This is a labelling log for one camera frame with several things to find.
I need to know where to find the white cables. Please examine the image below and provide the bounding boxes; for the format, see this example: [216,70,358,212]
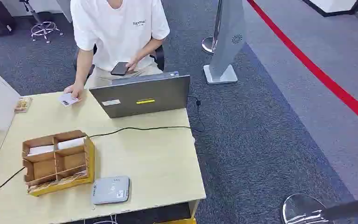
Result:
[92,214,118,224]

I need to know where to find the wooden card box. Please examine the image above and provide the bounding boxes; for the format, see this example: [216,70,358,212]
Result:
[22,130,95,197]

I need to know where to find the grey kiosk stand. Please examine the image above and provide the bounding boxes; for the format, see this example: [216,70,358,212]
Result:
[203,0,247,85]

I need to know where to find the grey laptop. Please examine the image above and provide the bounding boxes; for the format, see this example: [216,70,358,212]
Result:
[89,71,191,119]

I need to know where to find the brown printed card stack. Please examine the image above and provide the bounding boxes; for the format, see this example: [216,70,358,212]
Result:
[14,97,33,114]

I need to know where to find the person's left hand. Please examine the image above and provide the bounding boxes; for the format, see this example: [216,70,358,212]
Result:
[124,58,139,73]

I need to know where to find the black frame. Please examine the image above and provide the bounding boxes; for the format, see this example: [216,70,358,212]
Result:
[301,0,358,18]

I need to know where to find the white laptop sticker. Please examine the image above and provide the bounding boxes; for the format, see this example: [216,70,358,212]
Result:
[101,98,122,107]

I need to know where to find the black smartphone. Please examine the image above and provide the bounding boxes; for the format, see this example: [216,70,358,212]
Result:
[110,62,130,77]

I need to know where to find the white printed card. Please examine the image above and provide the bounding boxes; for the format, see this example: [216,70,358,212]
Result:
[58,92,81,108]

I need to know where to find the chrome stanchion base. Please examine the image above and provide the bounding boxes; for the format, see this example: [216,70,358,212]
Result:
[281,193,335,224]

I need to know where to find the red barrier belt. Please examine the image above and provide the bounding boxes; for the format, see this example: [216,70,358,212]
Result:
[246,0,358,133]

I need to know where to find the black cable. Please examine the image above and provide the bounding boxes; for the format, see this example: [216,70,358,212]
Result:
[88,95,206,139]
[0,167,26,196]

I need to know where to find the chrome stanchion post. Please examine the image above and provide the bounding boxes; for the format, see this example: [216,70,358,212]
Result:
[201,0,224,56]

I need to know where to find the person's right hand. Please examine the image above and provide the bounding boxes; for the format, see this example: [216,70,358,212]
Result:
[63,83,84,100]

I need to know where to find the chrome base stool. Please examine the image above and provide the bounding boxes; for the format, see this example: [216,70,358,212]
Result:
[20,0,65,44]

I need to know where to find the person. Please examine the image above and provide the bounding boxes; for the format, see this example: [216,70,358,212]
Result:
[63,0,171,100]

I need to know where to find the yellow floor plate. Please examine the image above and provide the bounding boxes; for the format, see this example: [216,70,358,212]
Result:
[154,217,197,224]

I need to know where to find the patterned card row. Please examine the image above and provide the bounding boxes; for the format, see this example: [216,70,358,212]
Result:
[28,171,89,194]

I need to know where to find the grey card reader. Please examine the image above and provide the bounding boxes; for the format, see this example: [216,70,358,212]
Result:
[91,176,131,205]

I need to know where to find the white card stack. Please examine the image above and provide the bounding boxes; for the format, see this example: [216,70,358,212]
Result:
[57,137,86,151]
[28,144,55,156]

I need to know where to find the black pole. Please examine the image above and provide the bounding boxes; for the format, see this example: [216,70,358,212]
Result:
[321,195,358,222]

